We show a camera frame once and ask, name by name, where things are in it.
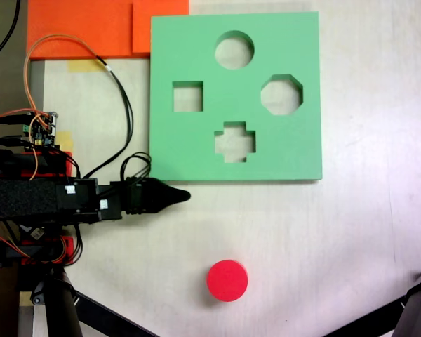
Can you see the red cylinder block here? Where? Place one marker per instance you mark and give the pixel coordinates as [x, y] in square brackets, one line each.
[227, 281]

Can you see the black driver circuit board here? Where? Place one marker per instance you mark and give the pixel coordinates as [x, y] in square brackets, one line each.
[36, 233]

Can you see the green shape sorter board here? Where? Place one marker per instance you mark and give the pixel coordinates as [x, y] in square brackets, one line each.
[196, 52]

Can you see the yellow tape piece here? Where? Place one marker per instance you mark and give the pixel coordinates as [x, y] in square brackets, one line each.
[80, 66]
[66, 138]

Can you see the thin black tripod brace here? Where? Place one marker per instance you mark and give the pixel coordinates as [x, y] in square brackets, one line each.
[375, 321]
[105, 316]

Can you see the black tripod leg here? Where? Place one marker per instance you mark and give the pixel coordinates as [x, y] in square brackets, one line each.
[61, 316]
[417, 316]

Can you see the orange block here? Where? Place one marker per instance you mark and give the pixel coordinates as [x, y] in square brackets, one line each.
[73, 24]

